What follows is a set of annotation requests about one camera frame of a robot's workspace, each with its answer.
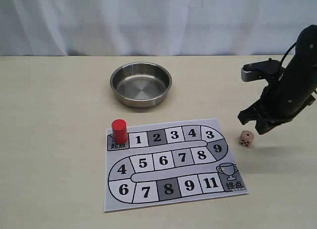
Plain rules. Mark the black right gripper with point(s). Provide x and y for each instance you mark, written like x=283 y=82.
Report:
x=284 y=96

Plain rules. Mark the wooden die black dots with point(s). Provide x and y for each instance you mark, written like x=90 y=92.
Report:
x=246 y=138

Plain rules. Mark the red cylinder game piece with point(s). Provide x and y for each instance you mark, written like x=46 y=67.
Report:
x=119 y=131

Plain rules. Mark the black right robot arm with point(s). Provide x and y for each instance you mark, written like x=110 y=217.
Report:
x=306 y=44

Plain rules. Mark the printed paper game board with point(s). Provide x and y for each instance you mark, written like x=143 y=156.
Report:
x=167 y=163

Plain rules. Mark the round stainless steel bowl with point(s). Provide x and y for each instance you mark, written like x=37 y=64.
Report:
x=140 y=84

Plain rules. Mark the white backdrop curtain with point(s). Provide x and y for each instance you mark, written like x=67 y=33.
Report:
x=152 y=27

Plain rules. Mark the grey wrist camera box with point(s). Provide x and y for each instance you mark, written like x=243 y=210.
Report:
x=267 y=70

